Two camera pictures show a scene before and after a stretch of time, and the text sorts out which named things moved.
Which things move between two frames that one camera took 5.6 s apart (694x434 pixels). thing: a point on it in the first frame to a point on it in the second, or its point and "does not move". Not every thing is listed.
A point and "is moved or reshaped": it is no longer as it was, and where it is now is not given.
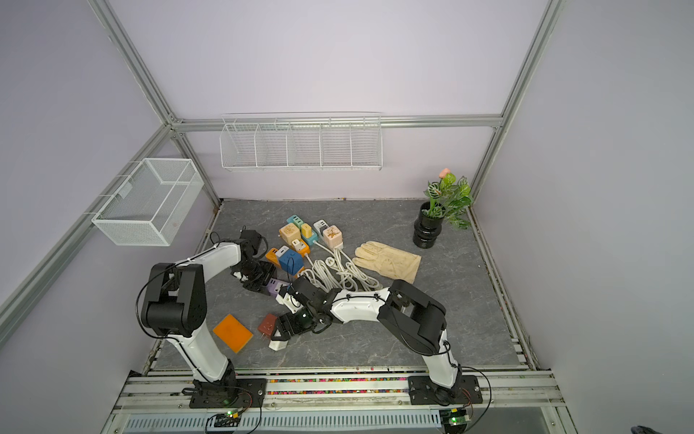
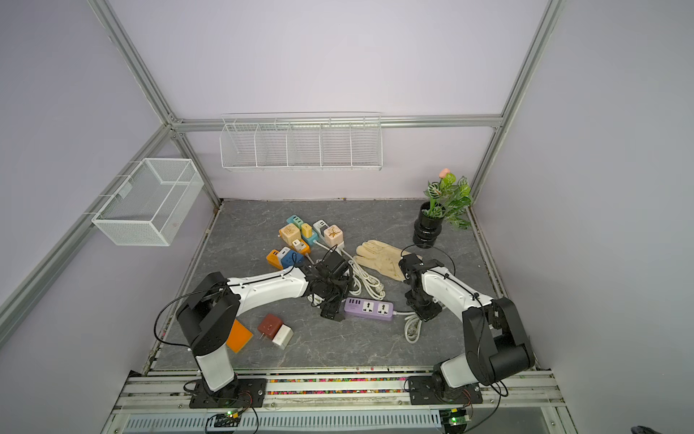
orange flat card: [233, 334] does not move
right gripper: [289, 329] to [424, 315]
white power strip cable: [336, 272] is moved or reshaped
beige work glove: [383, 259] does not move
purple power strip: [273, 286] is moved or reshaped
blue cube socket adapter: [292, 261] does not move
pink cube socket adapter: [332, 238] does not move
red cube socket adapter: [267, 325] does not move
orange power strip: [298, 246] does not move
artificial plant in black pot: [448, 200] does not move
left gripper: [257, 286] to [331, 310]
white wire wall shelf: [302, 141] does not move
